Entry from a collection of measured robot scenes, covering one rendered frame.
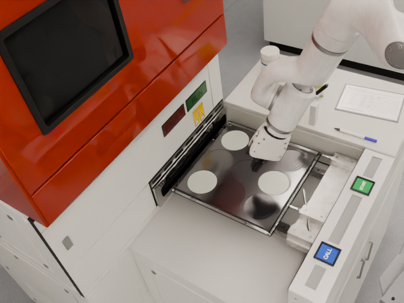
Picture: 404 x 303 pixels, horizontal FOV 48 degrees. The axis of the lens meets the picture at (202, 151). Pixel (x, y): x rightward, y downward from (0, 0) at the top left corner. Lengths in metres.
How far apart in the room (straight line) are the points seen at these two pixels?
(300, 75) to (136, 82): 0.40
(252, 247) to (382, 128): 0.57
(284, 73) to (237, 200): 0.49
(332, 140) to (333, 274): 0.50
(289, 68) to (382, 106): 0.60
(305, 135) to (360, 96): 0.25
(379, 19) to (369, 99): 0.81
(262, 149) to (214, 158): 0.29
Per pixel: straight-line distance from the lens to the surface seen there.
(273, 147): 1.33
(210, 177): 1.52
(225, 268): 1.42
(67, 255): 1.30
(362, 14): 0.95
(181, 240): 1.49
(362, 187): 1.42
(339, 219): 1.35
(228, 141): 1.63
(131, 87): 1.15
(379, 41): 0.89
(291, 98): 1.21
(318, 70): 1.09
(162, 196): 1.53
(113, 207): 1.36
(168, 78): 1.27
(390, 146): 1.54
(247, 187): 1.48
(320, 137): 1.57
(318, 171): 1.59
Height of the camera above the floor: 2.06
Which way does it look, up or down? 46 degrees down
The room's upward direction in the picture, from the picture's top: 10 degrees counter-clockwise
